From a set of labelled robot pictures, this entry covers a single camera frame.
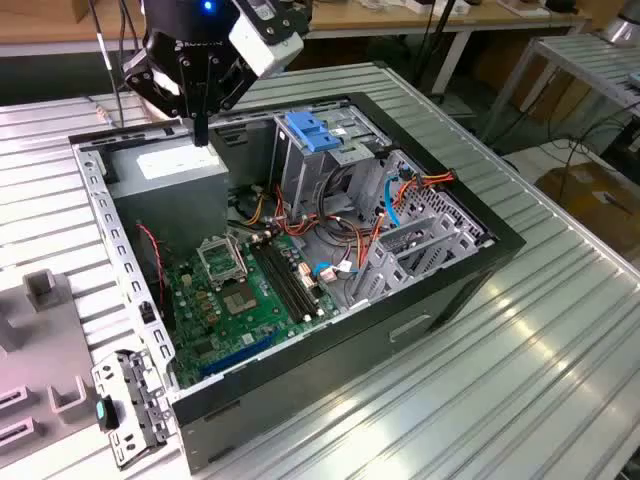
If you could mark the black clip with blue face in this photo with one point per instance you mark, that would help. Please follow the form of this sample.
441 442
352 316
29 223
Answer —
102 411

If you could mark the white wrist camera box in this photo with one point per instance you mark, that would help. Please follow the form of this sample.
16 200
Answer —
260 45

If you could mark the metal I/O bracket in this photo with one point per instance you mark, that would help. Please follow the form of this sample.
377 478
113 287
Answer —
135 395

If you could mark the metal slat table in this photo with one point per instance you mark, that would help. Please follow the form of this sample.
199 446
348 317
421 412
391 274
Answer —
575 60

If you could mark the blue plastic drive rails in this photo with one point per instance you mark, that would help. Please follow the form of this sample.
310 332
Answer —
312 135

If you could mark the wooden desk white frame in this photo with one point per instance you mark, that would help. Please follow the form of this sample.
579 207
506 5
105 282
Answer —
400 17
50 20

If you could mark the grey parts rack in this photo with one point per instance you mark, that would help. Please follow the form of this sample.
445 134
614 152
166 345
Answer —
45 345

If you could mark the silver metal disk bay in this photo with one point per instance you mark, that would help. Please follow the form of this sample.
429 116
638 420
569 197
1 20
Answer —
385 260

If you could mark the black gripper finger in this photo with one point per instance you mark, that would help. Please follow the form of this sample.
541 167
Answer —
230 85
145 82

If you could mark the black RAM slot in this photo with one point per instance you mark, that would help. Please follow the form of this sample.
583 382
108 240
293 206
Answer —
274 280
282 280
300 276
291 278

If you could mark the brown cardboard box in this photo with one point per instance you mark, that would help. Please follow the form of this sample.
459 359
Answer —
585 195
540 90

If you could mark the silver optical drive cage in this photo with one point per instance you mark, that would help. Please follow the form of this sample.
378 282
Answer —
300 175

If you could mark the grey power supply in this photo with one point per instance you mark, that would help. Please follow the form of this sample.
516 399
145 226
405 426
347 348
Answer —
170 210

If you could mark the green motherboard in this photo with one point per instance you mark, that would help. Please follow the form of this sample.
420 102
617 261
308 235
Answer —
260 320

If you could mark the blue expansion slot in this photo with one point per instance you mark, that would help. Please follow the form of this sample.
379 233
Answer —
235 359

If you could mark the black PC case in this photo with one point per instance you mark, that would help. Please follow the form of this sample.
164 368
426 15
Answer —
350 360

